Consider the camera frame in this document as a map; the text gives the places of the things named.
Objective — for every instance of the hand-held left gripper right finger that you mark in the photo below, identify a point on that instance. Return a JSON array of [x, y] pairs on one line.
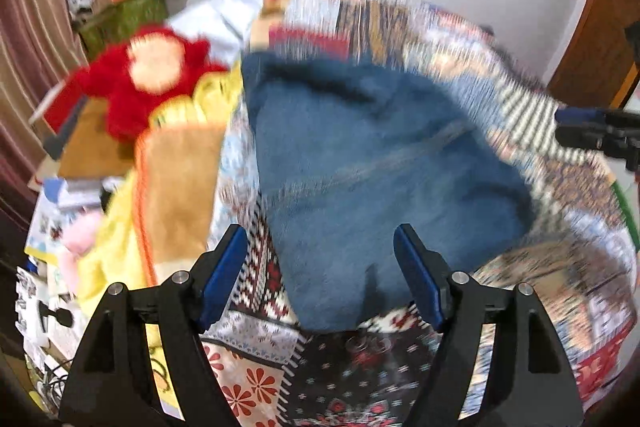
[[417, 274]]

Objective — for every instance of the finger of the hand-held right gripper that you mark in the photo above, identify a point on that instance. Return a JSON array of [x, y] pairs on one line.
[[580, 129]]

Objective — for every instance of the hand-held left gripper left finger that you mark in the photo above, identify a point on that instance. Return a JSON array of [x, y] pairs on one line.
[[225, 274]]

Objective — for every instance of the blue denim jacket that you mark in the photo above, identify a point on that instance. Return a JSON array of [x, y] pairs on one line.
[[375, 157]]

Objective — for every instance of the brown wooden door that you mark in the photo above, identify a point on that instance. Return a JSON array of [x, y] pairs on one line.
[[595, 47]]

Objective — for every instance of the patchwork printed blanket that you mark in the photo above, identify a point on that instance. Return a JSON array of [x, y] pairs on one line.
[[575, 217]]

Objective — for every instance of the pink plush toy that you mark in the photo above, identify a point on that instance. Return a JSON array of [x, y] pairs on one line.
[[82, 237]]

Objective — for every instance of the brown cardboard sheet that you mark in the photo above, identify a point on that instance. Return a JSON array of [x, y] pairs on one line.
[[90, 142]]

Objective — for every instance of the pile of papers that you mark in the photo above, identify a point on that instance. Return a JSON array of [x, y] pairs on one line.
[[42, 332]]

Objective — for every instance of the red plush toy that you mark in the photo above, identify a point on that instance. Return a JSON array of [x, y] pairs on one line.
[[150, 62]]

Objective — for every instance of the white pillow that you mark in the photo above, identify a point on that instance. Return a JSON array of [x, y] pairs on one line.
[[220, 17]]

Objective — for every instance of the striped curtain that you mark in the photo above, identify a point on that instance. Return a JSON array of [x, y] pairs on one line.
[[30, 57]]

